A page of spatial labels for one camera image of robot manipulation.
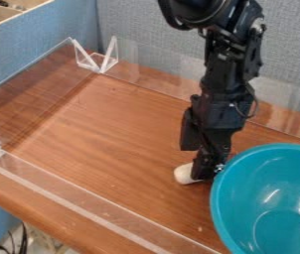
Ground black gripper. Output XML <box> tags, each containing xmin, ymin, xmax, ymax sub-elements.
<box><xmin>180</xmin><ymin>82</ymin><xmax>258</xmax><ymax>181</ymax></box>

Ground white brown toy mushroom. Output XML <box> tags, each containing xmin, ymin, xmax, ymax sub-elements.
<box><xmin>175</xmin><ymin>163</ymin><xmax>200</xmax><ymax>185</ymax></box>

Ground blue plastic bowl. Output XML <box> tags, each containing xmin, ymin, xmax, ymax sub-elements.
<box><xmin>211</xmin><ymin>143</ymin><xmax>300</xmax><ymax>254</ymax></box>

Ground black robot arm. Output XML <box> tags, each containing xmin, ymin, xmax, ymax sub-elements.
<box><xmin>157</xmin><ymin>0</ymin><xmax>267</xmax><ymax>185</ymax></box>

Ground clear acrylic back barrier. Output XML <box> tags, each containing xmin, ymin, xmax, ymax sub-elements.
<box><xmin>105</xmin><ymin>56</ymin><xmax>300</xmax><ymax>139</ymax></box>

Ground clear acrylic barrier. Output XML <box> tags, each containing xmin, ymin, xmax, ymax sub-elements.
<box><xmin>0</xmin><ymin>151</ymin><xmax>222</xmax><ymax>254</ymax></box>
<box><xmin>105</xmin><ymin>56</ymin><xmax>300</xmax><ymax>139</ymax></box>

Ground clear acrylic front barrier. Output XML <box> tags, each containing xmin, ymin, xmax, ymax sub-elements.
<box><xmin>0</xmin><ymin>151</ymin><xmax>222</xmax><ymax>254</ymax></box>

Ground wooden shelf box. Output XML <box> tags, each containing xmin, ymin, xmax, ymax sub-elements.
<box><xmin>0</xmin><ymin>0</ymin><xmax>55</xmax><ymax>25</ymax></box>

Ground clear acrylic corner bracket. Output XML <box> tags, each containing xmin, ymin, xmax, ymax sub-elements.
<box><xmin>72</xmin><ymin>36</ymin><xmax>120</xmax><ymax>73</ymax></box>

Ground black cables under table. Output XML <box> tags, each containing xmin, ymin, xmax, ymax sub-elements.
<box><xmin>0</xmin><ymin>221</ymin><xmax>31</xmax><ymax>254</ymax></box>

